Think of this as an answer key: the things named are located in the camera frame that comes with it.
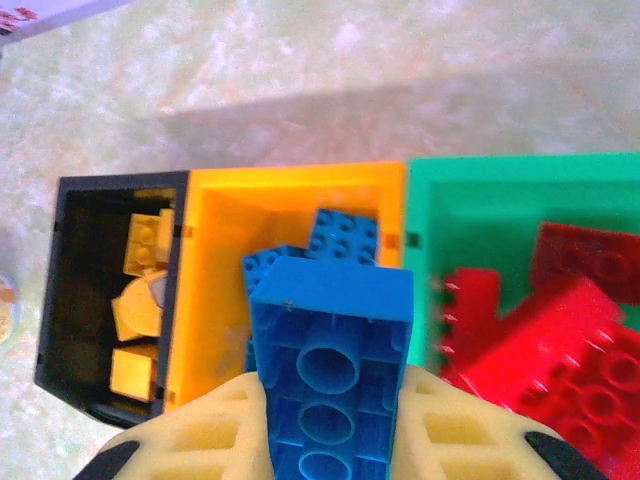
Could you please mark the yellow lego brick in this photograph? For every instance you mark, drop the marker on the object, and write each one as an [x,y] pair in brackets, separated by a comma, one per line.
[136,312]
[142,245]
[131,375]

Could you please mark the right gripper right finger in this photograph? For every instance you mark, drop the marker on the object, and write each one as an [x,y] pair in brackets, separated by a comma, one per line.
[450,435]

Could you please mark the black plastic container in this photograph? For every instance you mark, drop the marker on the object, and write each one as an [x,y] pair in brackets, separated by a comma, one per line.
[90,280]

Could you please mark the red lego brick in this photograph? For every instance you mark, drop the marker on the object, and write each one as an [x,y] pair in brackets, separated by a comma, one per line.
[470,305]
[550,340]
[585,260]

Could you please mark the orange plastic container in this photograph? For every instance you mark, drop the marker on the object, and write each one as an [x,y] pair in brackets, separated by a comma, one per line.
[215,280]

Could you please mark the blue lego brick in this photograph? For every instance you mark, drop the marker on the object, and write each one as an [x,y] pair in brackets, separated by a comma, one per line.
[330,310]
[345,237]
[265,265]

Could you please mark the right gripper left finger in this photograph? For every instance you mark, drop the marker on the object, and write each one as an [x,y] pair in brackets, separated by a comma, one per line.
[200,435]

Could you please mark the green plastic container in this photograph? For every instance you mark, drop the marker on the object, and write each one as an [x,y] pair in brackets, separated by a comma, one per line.
[475,220]

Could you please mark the small yellow tin can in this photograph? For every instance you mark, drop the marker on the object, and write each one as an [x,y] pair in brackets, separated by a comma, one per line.
[5,310]

